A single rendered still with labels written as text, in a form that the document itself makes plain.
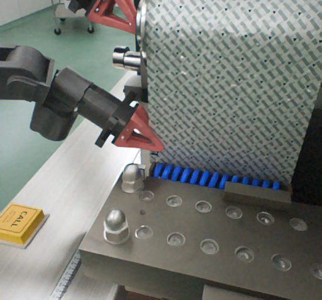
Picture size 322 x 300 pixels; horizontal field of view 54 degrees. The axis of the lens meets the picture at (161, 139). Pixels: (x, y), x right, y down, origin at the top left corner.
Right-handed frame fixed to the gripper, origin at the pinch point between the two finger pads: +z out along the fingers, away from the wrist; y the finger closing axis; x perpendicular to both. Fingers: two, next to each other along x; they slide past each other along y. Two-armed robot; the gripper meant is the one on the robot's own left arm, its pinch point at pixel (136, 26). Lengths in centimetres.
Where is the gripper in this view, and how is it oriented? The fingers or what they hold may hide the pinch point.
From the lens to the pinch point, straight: 55.0
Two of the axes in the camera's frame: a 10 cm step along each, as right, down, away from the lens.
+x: 6.0, -5.9, -5.4
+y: -2.7, 4.9, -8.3
